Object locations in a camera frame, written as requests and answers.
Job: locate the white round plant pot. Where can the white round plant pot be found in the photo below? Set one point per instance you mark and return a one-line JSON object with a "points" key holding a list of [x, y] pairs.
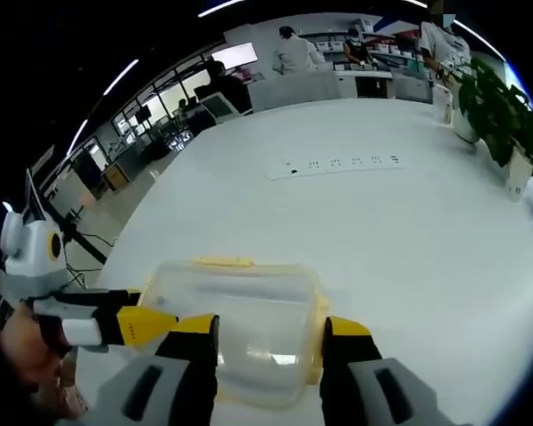
{"points": [[464, 128]]}

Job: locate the brown low cabinet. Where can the brown low cabinet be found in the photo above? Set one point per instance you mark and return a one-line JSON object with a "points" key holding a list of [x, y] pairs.
{"points": [[115, 178]]}

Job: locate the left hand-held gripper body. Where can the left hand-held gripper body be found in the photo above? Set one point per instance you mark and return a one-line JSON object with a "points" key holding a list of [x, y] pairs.
{"points": [[31, 253]]}

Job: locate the white power strip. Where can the white power strip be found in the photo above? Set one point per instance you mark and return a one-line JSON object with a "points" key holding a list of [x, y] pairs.
{"points": [[337, 166]]}

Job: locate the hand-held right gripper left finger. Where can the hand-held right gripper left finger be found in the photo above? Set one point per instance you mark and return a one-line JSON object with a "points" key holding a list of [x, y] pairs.
{"points": [[160, 390]]}

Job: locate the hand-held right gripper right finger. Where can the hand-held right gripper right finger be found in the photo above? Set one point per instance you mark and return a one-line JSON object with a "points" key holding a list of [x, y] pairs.
{"points": [[360, 390]]}

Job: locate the white square plant pot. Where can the white square plant pot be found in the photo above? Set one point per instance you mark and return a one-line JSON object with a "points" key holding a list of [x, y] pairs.
{"points": [[519, 177]]}

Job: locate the green potted plant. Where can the green potted plant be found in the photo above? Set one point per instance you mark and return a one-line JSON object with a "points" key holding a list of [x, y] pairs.
{"points": [[497, 111]]}

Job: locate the bright wall screen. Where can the bright wall screen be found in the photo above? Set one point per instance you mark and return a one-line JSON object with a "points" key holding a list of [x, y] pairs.
{"points": [[235, 55]]}

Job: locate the white counter cabinet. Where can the white counter cabinet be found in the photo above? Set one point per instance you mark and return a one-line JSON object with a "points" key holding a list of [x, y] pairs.
{"points": [[337, 86]]}

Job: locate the white upright carton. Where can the white upright carton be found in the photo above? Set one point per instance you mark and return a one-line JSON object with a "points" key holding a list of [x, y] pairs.
{"points": [[443, 106]]}

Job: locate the short straight ceiling light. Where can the short straight ceiling light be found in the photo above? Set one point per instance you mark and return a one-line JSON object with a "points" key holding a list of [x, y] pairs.
{"points": [[122, 76]]}

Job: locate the clear plastic yellow buckle container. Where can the clear plastic yellow buckle container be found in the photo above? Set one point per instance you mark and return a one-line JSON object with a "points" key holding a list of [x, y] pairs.
{"points": [[257, 310]]}

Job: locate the person's left hand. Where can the person's left hand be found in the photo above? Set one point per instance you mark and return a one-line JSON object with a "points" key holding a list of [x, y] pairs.
{"points": [[22, 350]]}

